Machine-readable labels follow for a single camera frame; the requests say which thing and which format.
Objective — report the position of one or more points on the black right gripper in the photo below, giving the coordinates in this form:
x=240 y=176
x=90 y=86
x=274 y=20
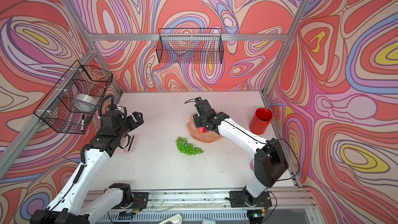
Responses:
x=197 y=123

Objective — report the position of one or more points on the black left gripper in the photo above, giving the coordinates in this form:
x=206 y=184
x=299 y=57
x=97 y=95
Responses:
x=134 y=124

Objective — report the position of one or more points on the red fake apple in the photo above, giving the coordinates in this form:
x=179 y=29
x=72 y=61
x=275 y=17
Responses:
x=202 y=130

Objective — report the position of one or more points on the green fake grape bunch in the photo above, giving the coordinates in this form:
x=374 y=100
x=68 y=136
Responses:
x=187 y=148

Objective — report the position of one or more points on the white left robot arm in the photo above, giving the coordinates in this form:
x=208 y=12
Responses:
x=67 y=207

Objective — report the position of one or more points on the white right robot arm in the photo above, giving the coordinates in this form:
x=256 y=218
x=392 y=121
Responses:
x=270 y=162

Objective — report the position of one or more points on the pink faceted fruit bowl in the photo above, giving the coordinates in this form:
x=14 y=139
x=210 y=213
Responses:
x=208 y=137

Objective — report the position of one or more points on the pink calculator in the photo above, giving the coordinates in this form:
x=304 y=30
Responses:
x=127 y=146

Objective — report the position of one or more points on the black marker pen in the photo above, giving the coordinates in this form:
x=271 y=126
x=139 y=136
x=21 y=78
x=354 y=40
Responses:
x=82 y=126

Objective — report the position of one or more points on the silver tape roll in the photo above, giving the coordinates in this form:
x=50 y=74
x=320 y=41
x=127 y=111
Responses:
x=86 y=99

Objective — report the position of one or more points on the red plastic cup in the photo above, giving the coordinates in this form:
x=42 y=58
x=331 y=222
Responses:
x=260 y=121

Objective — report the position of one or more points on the black wire basket left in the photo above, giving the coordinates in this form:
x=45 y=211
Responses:
x=60 y=111

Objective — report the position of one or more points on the black wire basket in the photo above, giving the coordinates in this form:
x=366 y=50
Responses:
x=60 y=111
x=190 y=46

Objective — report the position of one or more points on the black wire basket back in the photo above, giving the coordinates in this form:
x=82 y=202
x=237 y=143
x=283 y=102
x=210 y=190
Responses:
x=190 y=46

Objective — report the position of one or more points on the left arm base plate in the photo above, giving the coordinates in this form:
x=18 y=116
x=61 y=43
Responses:
x=139 y=202

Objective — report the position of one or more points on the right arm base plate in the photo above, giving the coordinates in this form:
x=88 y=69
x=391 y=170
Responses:
x=244 y=199

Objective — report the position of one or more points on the white handle object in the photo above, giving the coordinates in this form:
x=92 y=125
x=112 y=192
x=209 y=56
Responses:
x=175 y=219

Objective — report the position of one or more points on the aluminium front rail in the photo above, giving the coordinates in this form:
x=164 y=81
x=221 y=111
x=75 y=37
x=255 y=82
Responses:
x=215 y=199

